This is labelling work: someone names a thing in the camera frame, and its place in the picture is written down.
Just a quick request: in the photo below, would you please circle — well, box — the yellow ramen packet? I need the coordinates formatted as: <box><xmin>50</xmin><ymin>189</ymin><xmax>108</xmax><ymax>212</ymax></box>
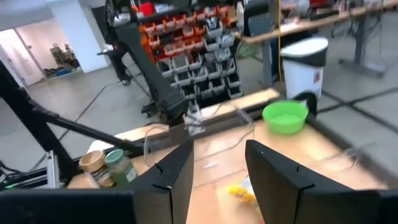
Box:
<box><xmin>226</xmin><ymin>177</ymin><xmax>259</xmax><ymax>205</ymax></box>

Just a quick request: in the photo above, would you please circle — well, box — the tan lid jar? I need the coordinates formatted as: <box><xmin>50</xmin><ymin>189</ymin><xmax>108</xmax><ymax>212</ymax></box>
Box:
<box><xmin>78</xmin><ymin>149</ymin><xmax>116</xmax><ymax>189</ymax></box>

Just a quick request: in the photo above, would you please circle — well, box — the green lid herb jar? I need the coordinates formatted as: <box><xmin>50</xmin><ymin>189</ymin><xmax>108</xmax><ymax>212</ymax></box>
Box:
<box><xmin>104</xmin><ymin>148</ymin><xmax>139</xmax><ymax>187</ymax></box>

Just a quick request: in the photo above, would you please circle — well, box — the green bundle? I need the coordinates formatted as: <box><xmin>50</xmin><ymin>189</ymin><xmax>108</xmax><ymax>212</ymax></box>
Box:
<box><xmin>238</xmin><ymin>40</ymin><xmax>261</xmax><ymax>60</ymax></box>

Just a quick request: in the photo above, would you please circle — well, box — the parts bin storage rack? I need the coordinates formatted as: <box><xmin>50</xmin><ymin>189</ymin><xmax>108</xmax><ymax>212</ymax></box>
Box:
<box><xmin>133</xmin><ymin>0</ymin><xmax>245</xmax><ymax>108</ymax></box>

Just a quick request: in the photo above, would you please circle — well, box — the green plastic bowl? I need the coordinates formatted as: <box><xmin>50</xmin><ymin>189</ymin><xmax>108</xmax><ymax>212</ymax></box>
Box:
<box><xmin>261</xmin><ymin>100</ymin><xmax>310</xmax><ymax>136</ymax></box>

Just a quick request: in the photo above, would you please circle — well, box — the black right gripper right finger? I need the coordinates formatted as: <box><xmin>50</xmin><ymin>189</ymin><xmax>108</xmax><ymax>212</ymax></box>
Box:
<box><xmin>244</xmin><ymin>139</ymin><xmax>380</xmax><ymax>224</ymax></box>

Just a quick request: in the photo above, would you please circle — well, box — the white square pillar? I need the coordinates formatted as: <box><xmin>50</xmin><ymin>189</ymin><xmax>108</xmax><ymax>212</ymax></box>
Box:
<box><xmin>46</xmin><ymin>0</ymin><xmax>109</xmax><ymax>74</ymax></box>

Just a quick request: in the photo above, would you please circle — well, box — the clear plastic bin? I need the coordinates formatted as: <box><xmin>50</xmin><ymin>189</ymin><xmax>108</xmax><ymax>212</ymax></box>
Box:
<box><xmin>143</xmin><ymin>107</ymin><xmax>257</xmax><ymax>169</ymax></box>

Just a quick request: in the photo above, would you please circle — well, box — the white trash bin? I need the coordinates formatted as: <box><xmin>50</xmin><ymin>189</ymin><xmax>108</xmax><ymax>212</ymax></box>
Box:
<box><xmin>279</xmin><ymin>36</ymin><xmax>330</xmax><ymax>103</ymax></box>

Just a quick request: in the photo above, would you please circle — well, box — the black rolling cart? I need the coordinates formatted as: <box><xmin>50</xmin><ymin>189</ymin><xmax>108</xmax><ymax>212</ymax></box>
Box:
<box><xmin>96</xmin><ymin>43</ymin><xmax>134</xmax><ymax>86</ymax></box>

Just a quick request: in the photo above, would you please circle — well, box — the silver aluminium extrusion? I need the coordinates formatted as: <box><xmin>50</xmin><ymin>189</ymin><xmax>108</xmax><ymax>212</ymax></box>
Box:
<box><xmin>45</xmin><ymin>150</ymin><xmax>62</xmax><ymax>190</ymax></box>

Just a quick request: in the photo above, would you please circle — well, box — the cluttered shelf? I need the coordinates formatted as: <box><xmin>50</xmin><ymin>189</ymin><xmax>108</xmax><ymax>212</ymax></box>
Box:
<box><xmin>49</xmin><ymin>43</ymin><xmax>80</xmax><ymax>77</ymax></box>

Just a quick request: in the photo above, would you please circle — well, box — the yellow cable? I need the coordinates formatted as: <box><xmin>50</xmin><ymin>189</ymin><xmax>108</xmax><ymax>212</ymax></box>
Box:
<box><xmin>276</xmin><ymin>0</ymin><xmax>284</xmax><ymax>83</ymax></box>

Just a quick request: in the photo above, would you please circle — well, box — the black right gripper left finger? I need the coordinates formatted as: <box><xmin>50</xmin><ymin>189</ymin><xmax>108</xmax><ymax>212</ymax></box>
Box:
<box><xmin>129</xmin><ymin>139</ymin><xmax>195</xmax><ymax>224</ymax></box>

